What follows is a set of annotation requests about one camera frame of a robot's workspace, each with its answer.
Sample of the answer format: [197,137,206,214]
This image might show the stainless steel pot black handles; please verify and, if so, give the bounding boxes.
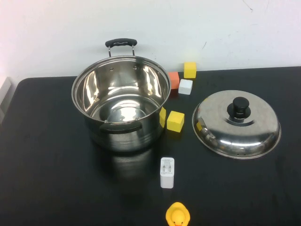
[71,38,172,153]

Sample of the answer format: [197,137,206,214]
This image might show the yellow rubber duck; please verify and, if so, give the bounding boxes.
[166,202,190,226]

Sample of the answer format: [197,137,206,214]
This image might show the stainless steel lid black knob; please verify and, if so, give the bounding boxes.
[191,89,282,160]

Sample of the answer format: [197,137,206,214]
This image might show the yellow foam cube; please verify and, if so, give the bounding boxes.
[166,110,185,132]
[183,61,197,79]

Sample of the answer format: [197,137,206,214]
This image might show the white foam cube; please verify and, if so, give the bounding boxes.
[178,79,193,96]

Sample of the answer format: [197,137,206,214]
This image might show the orange foam cube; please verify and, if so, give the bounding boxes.
[167,71,181,97]

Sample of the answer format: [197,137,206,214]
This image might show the white plug charger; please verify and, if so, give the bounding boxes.
[160,157,175,189]

